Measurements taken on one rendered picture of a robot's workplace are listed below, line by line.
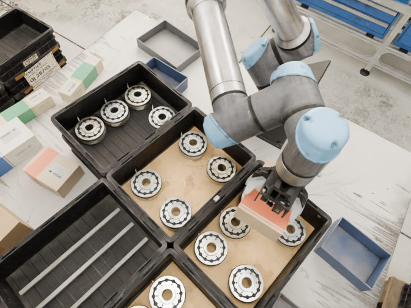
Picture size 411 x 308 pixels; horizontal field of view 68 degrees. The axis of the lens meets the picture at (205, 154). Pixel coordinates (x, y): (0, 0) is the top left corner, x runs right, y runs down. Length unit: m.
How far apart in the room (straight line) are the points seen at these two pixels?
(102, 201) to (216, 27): 0.67
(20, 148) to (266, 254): 0.96
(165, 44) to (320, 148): 1.28
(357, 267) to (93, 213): 0.93
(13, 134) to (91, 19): 1.83
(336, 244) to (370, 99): 1.69
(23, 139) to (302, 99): 1.06
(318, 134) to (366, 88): 2.35
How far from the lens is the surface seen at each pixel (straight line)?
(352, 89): 2.75
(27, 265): 1.09
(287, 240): 1.03
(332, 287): 1.23
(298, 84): 0.54
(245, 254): 1.01
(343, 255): 1.26
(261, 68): 1.12
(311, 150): 0.48
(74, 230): 1.07
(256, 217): 0.74
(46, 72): 2.10
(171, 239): 0.90
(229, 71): 0.62
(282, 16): 0.95
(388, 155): 1.54
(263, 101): 0.55
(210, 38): 0.68
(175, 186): 1.06
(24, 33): 2.22
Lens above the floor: 1.81
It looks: 61 degrees down
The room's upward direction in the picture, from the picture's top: 8 degrees clockwise
